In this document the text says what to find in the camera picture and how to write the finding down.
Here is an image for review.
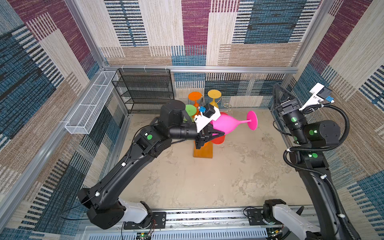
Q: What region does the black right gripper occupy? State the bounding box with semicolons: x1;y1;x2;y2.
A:
272;84;308;145

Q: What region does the red wine glass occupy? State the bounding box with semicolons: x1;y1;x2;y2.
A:
211;112;229;145

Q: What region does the pink wine glass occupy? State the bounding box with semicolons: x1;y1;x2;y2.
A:
211;111;258;135

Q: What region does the yellow wine glass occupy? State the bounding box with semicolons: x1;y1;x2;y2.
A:
208;90;222;108

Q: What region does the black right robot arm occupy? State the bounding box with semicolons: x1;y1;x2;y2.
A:
262;83;361;240

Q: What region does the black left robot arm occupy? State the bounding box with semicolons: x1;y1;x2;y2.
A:
77;100;225;230

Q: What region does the orange wooden rack base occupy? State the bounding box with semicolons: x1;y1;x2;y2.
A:
193;142;213;159

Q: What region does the green wine glass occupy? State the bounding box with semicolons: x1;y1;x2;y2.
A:
186;105;197;122

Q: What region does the back orange wine glass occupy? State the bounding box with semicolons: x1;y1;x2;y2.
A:
188;92;203;115

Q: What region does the black mesh shelf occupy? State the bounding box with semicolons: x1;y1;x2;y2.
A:
112;69;175;114

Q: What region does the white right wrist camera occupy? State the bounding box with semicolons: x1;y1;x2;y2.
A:
299;83;335;111

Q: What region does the aluminium front rail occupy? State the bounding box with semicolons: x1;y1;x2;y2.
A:
75;207;285;240

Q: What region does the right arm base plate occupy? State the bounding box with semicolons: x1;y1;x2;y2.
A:
243;208;283;226

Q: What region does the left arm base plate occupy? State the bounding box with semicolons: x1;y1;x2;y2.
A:
123;212;167;230

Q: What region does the white mesh wall basket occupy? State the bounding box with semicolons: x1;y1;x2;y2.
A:
65;71;117;135

